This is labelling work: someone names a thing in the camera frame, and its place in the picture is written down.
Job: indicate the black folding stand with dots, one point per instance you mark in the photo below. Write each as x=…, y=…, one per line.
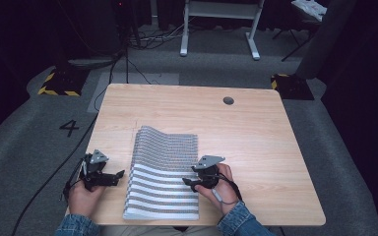
x=300, y=36

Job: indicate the grey white striped cloth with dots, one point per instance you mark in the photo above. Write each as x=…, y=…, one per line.
x=164, y=177

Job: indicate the dark grey curtain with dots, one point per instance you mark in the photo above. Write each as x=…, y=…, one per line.
x=328, y=39

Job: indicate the white bag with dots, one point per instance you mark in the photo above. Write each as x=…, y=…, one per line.
x=310, y=8

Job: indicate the person's right hand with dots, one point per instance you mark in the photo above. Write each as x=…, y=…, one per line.
x=224, y=191

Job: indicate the black yellow striped stand base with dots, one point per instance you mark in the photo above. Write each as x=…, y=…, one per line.
x=64, y=82
x=292, y=87

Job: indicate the person's left hand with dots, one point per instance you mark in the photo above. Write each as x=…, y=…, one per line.
x=83, y=200

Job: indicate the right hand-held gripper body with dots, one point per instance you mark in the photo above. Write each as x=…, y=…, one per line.
x=207, y=167

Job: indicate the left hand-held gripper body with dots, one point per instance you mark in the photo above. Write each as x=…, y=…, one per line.
x=95, y=168

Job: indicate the white metal desk frame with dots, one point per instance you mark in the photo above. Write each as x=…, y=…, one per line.
x=220, y=10

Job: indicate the black stand pole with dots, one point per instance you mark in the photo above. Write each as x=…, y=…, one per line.
x=126, y=42

